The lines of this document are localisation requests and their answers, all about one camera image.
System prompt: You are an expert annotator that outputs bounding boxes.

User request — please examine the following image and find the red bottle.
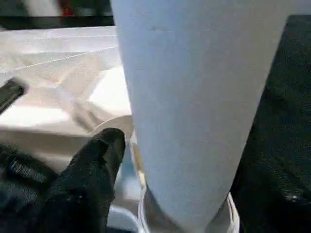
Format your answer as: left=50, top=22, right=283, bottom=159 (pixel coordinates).
left=60, top=0, right=74, bottom=16

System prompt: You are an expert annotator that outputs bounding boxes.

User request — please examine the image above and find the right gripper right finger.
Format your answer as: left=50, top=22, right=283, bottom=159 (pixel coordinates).
left=230, top=155, right=311, bottom=233

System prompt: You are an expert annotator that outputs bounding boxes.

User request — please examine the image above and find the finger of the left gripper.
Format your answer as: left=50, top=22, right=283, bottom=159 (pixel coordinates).
left=0, top=145, right=58, bottom=195
left=0, top=79, right=29, bottom=114

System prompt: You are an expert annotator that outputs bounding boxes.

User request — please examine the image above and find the white plastic table top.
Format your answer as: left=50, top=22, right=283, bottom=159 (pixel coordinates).
left=0, top=25, right=241, bottom=233

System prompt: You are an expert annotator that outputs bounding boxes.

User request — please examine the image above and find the white plastic table leg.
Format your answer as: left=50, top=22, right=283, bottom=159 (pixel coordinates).
left=110, top=0, right=291, bottom=233

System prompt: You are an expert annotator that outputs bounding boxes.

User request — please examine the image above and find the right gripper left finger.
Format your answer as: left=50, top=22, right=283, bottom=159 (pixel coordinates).
left=36, top=128, right=126, bottom=233

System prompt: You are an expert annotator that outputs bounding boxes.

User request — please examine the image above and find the black mat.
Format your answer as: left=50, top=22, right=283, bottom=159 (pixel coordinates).
left=0, top=14, right=311, bottom=233

